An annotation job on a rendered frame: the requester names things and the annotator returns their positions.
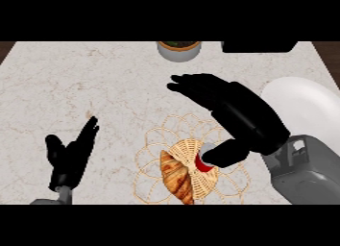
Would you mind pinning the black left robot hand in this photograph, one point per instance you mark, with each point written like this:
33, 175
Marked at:
72, 153

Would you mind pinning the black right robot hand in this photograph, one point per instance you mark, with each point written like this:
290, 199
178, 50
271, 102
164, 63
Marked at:
234, 112

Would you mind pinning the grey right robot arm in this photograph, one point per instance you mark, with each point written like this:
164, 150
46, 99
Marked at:
310, 171

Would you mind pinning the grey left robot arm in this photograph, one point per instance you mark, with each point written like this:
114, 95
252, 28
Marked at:
55, 197

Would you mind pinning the white plate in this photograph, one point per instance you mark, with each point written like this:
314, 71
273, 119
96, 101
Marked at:
308, 107

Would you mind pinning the golden brown croissant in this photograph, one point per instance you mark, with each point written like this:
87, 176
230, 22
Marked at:
177, 181

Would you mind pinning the red can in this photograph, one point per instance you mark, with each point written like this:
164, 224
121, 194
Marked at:
202, 163

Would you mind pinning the black appliance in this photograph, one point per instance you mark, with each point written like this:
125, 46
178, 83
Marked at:
258, 46

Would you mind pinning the grey plant pot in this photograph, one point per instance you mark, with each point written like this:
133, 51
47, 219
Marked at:
178, 51

